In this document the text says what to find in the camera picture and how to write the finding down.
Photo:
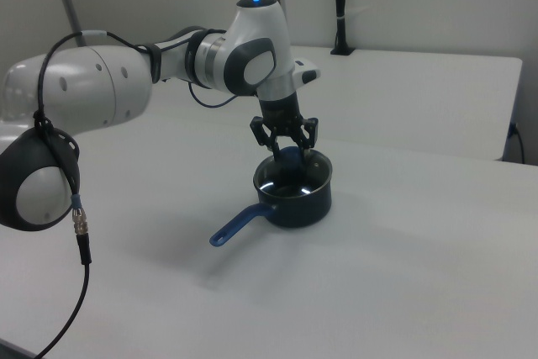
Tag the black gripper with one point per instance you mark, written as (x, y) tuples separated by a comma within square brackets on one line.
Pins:
[(281, 111)]

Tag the glass lid with blue knob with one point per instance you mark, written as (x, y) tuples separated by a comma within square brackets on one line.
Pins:
[(291, 156)]

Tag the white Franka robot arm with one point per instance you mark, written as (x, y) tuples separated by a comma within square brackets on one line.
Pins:
[(84, 81)]

